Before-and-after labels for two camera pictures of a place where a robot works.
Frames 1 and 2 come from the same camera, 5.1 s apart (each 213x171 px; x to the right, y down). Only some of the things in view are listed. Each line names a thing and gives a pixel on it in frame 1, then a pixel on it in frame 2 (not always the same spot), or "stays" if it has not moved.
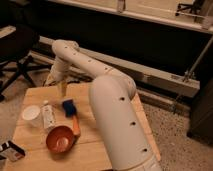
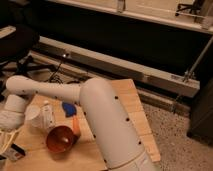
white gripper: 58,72 -> 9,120
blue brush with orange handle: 70,110 stays
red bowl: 60,139 stays
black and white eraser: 11,151 stays
